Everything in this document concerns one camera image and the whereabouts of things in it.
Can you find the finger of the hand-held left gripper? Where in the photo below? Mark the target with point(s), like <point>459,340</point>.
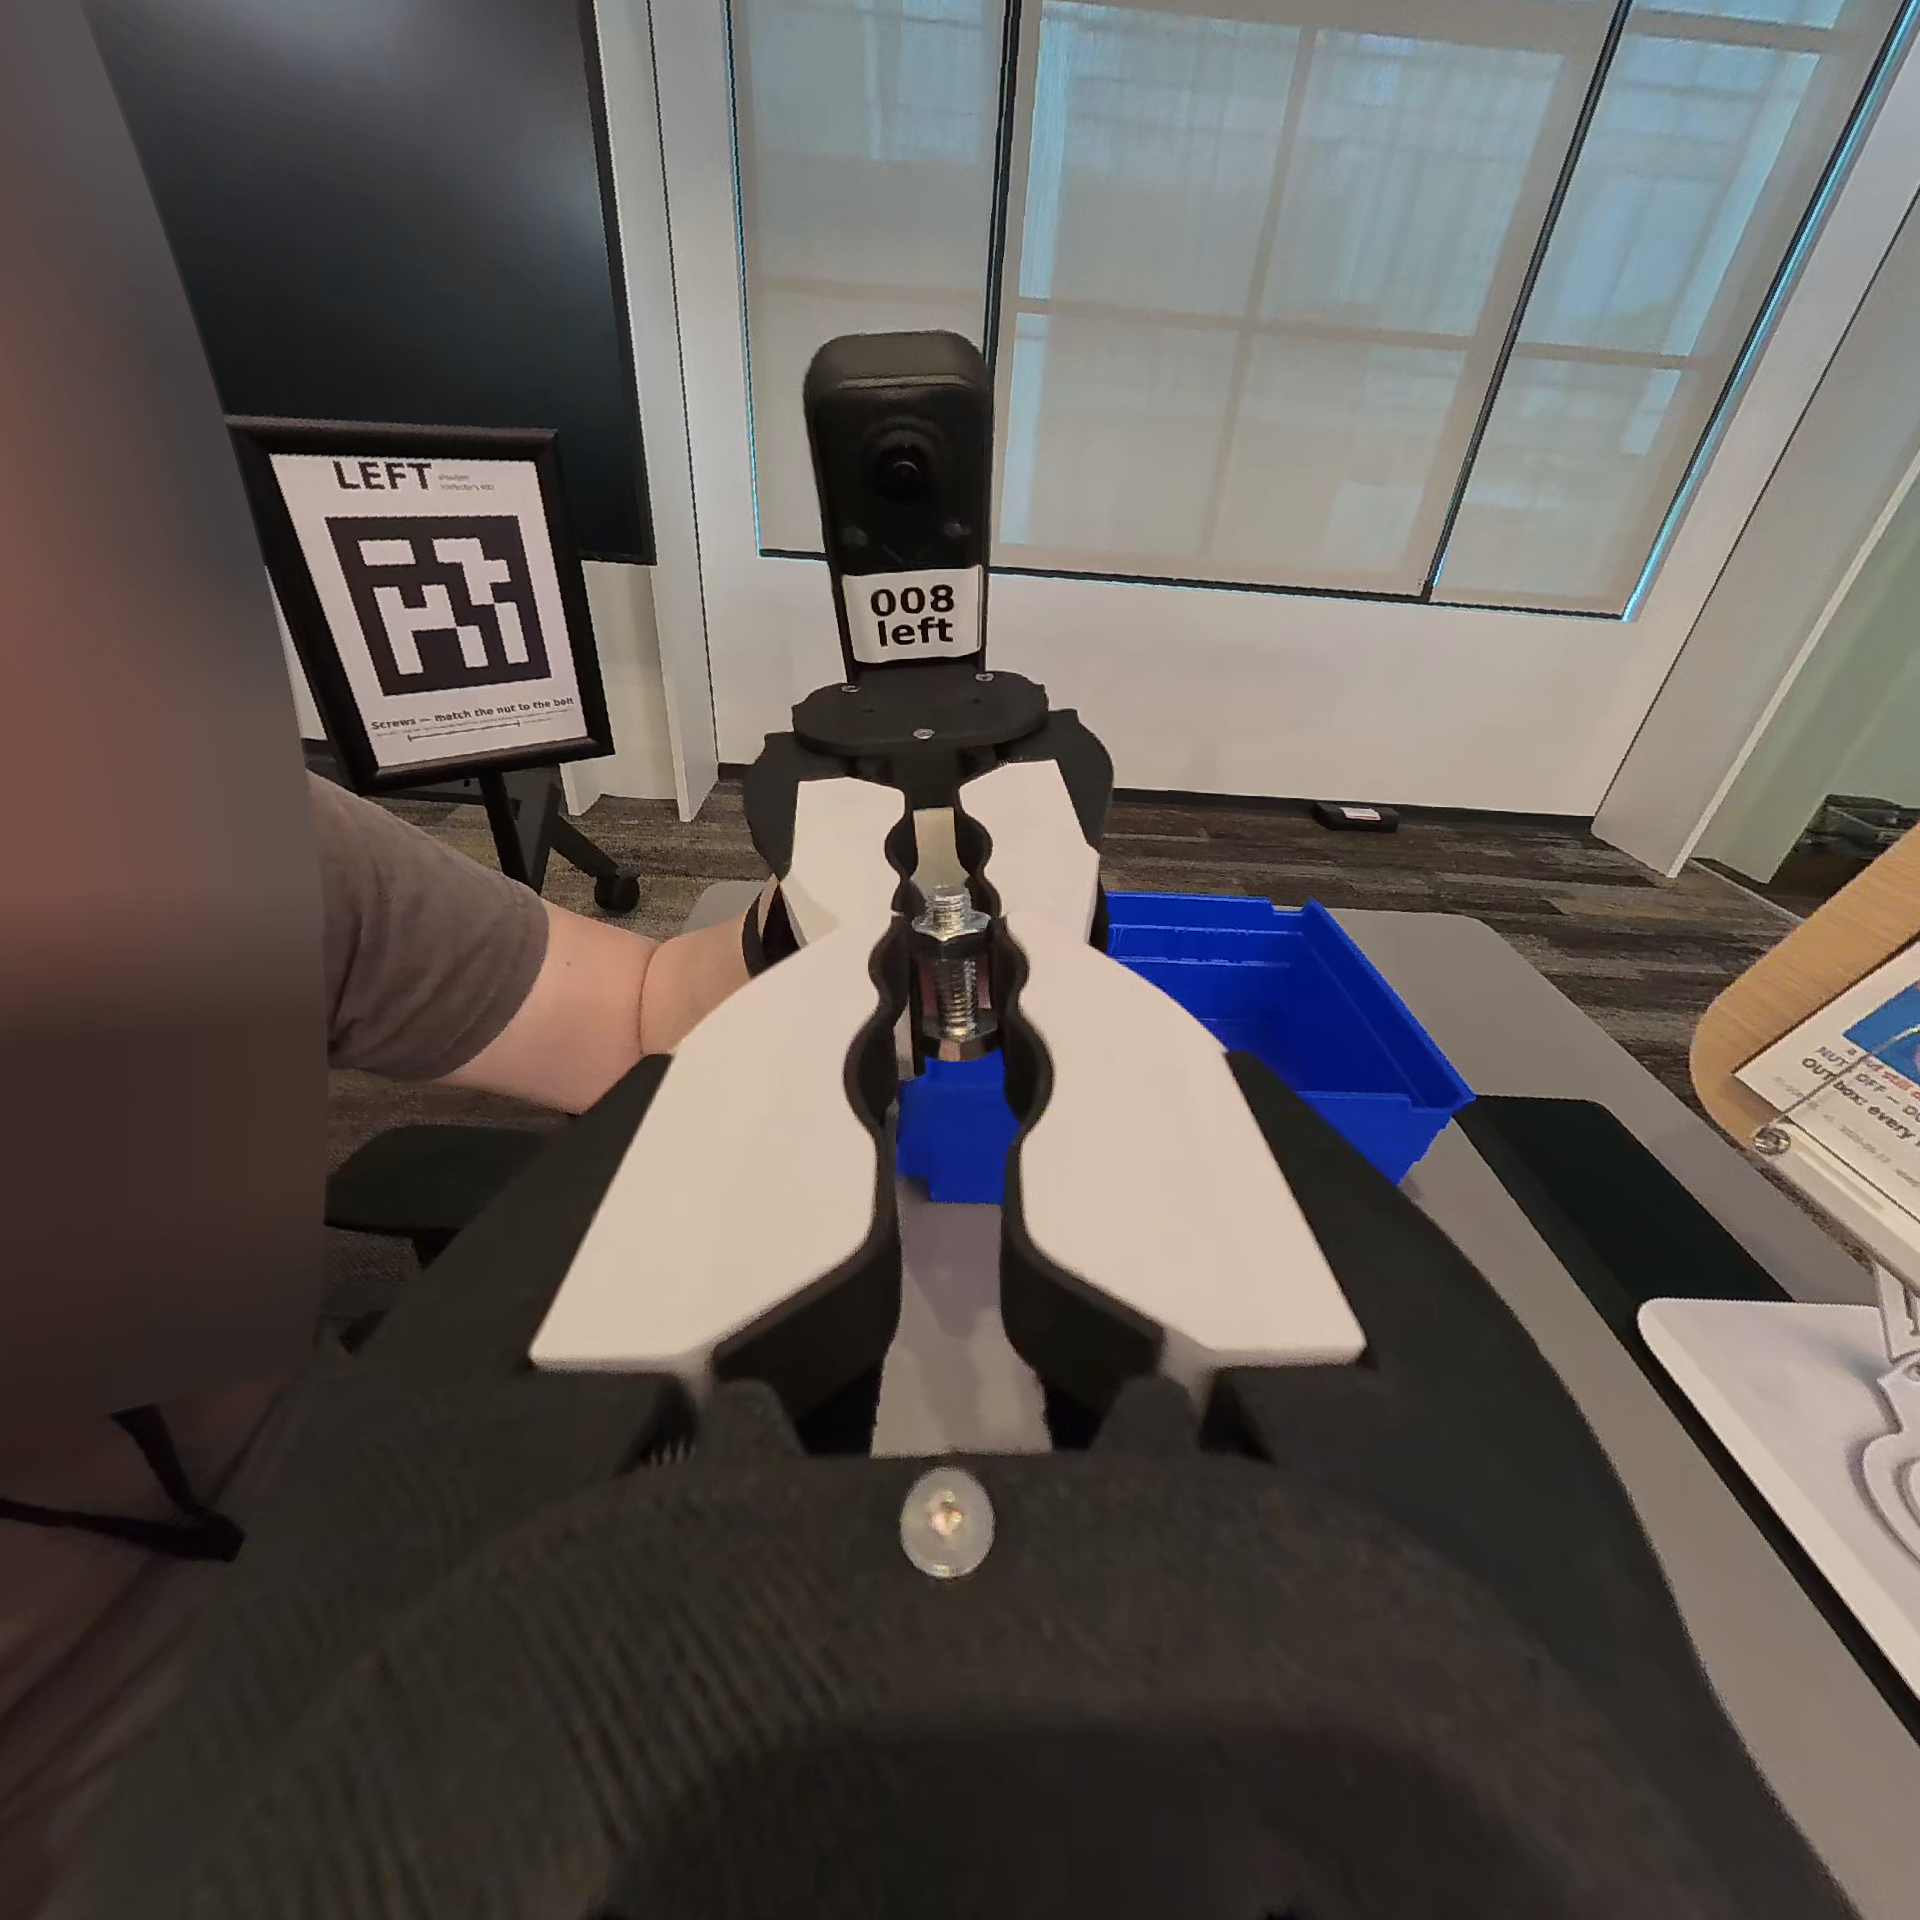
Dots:
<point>1050,840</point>
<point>840,855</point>

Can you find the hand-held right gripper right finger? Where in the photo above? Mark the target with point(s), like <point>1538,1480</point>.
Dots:
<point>1185,1200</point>

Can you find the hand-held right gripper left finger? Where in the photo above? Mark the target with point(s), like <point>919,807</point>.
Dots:
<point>705,1200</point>

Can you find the large steel hex nut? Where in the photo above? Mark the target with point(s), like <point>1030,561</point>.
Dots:
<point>937,943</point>

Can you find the blue plastic parts bin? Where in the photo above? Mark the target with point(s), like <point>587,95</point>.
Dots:
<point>1275,1019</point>

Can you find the person's left forearm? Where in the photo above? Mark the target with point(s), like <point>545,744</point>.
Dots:
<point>539,1019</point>

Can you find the person's left hand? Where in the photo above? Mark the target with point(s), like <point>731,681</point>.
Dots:
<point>697,983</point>

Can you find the small black floor box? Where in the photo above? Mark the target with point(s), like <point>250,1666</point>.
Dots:
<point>1358,818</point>

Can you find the large glass window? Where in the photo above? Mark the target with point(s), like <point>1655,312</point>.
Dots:
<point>1142,224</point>

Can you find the black framed marker sign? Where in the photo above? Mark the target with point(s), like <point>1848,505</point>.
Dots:
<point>435,600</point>

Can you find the wooden document stand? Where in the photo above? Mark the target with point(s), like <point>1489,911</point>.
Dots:
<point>1741,1394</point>

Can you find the printed instruction sheet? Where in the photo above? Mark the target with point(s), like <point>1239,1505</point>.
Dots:
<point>1862,1080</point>

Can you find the large black wall panel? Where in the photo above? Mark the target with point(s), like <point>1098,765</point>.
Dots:
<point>376,224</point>

